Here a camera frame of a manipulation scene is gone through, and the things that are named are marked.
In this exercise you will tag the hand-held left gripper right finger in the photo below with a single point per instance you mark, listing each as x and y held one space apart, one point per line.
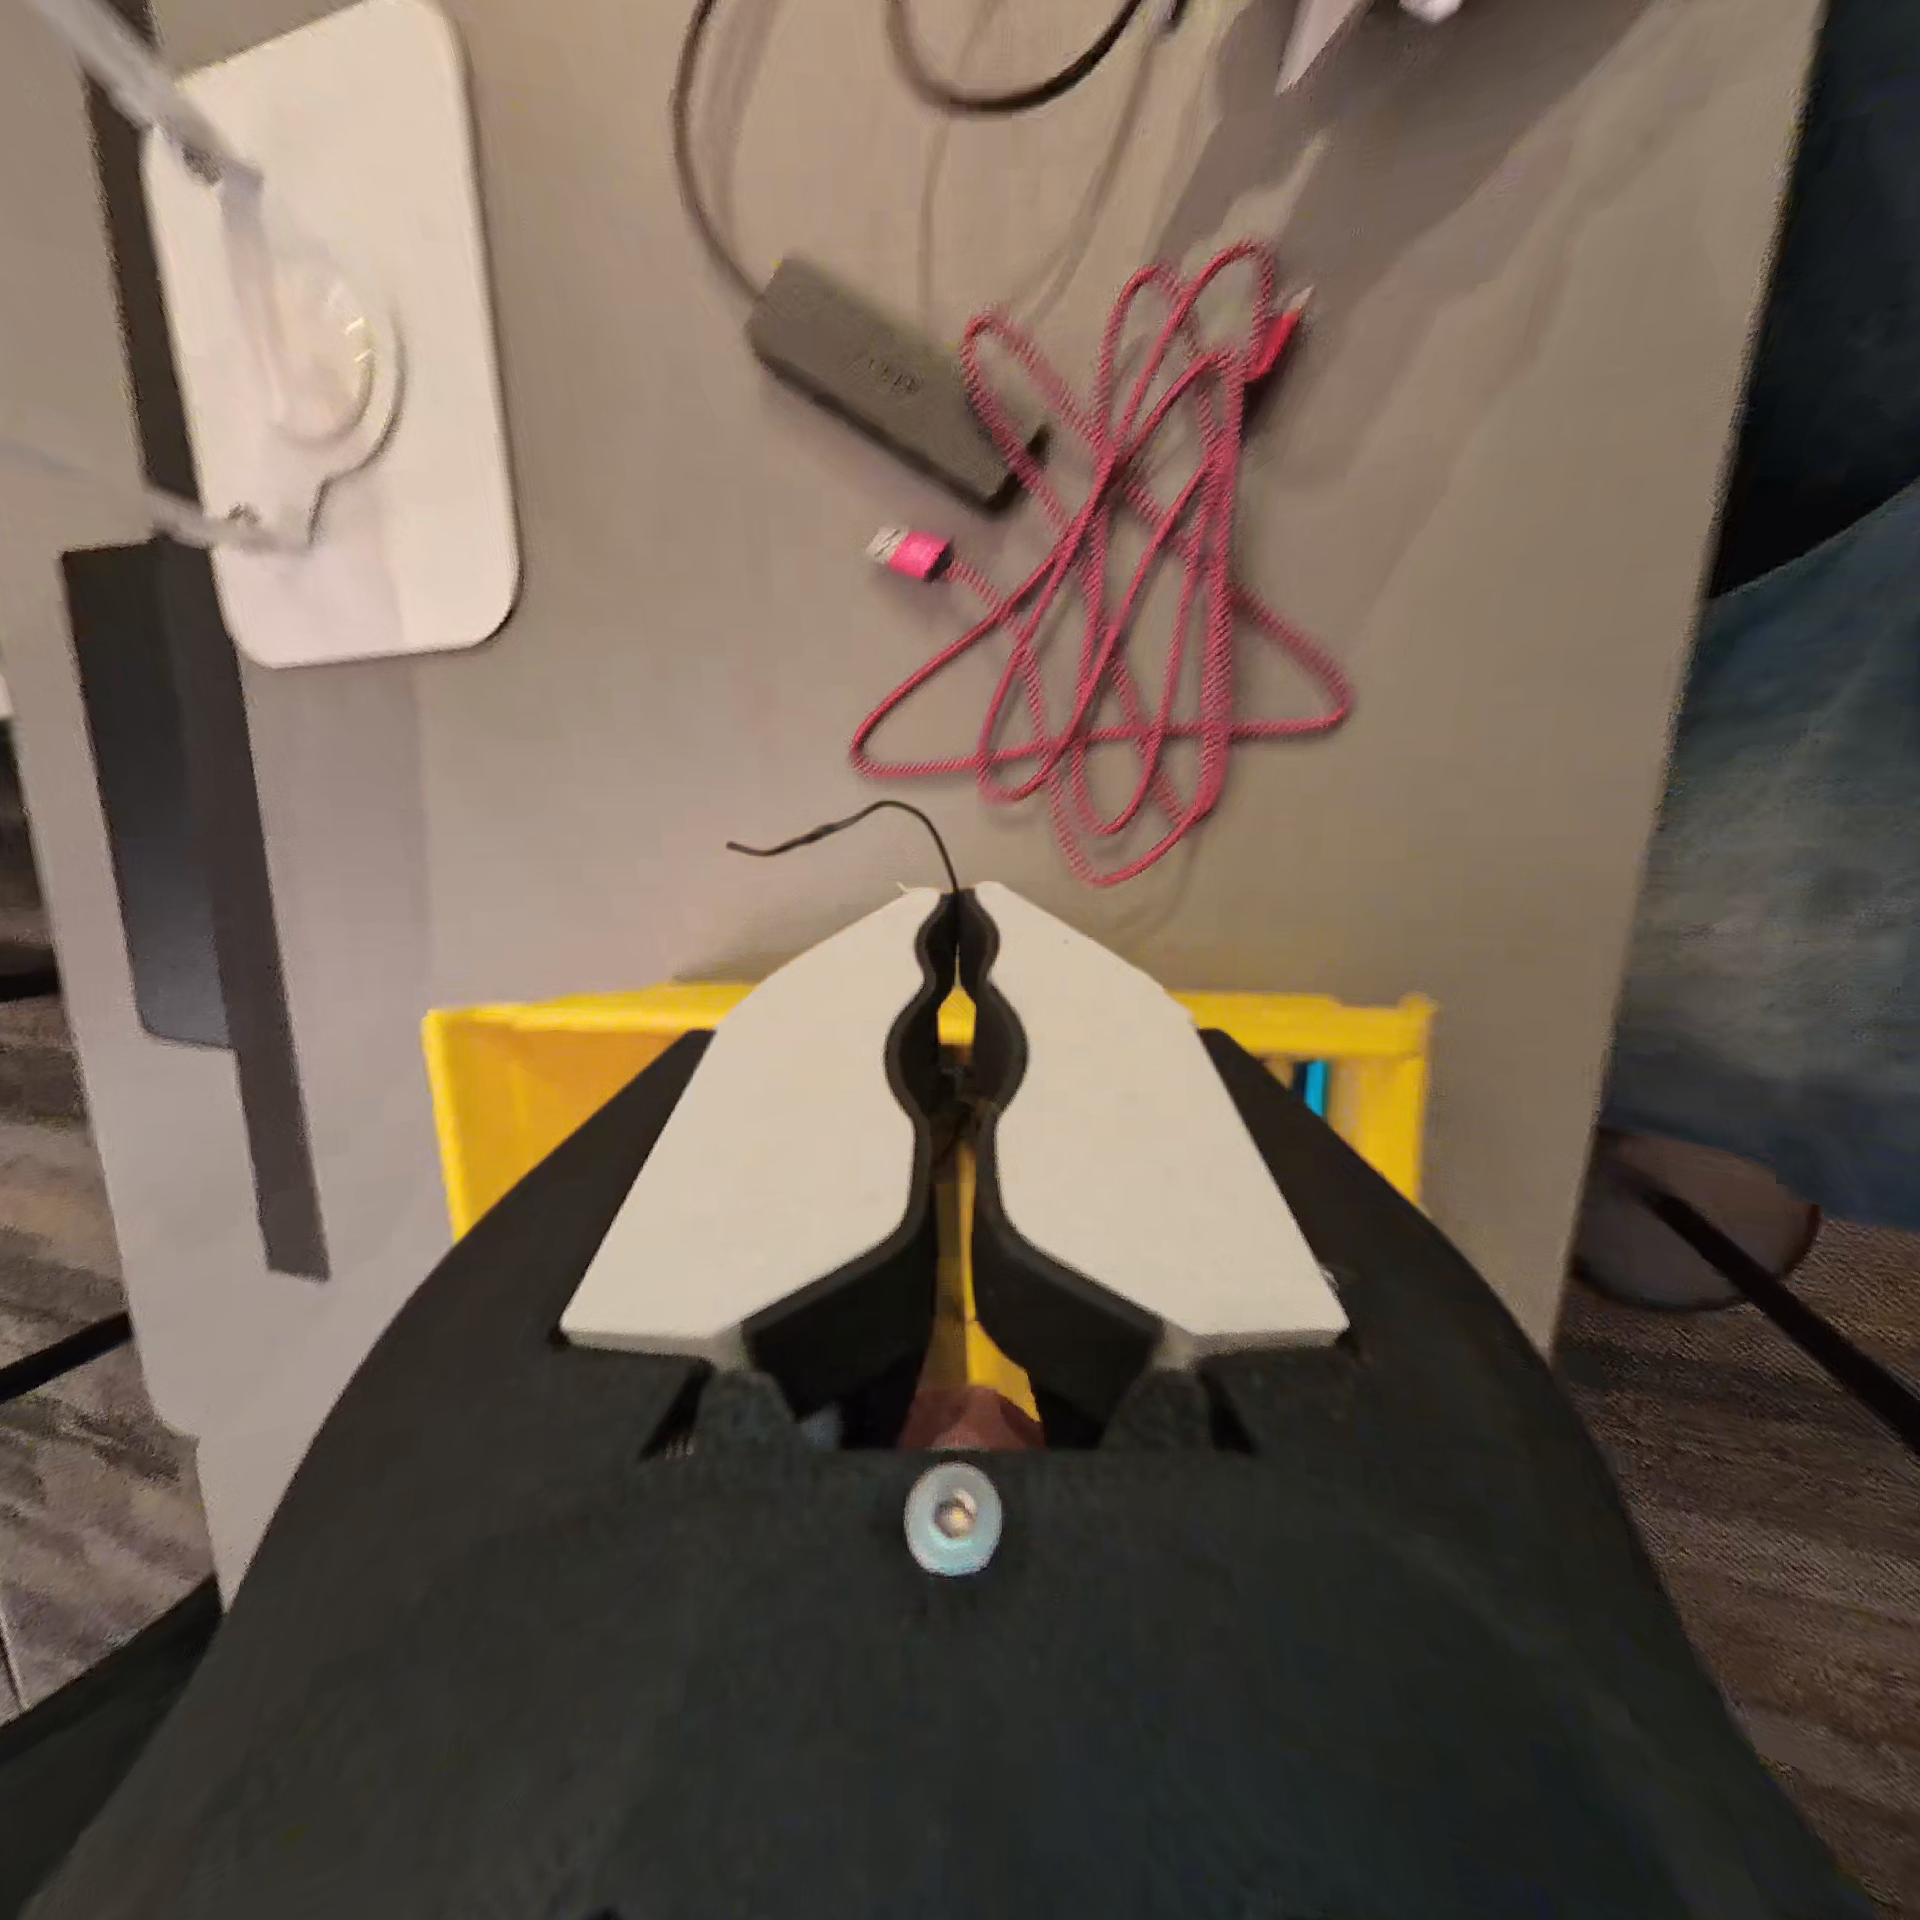
1170 1170

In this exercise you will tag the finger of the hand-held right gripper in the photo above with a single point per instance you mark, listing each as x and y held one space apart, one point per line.
1328 28

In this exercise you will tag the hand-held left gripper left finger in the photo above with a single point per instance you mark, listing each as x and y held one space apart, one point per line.
751 1156

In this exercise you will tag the yellow plastic bin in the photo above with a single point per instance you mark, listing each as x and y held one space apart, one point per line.
510 1096

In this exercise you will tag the small blue object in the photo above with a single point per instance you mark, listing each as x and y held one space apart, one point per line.
1314 1089

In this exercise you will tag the person's shoe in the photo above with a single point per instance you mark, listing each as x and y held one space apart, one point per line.
1681 1247

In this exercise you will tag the person's blue jeans legs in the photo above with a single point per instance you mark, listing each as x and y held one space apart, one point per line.
1770 840

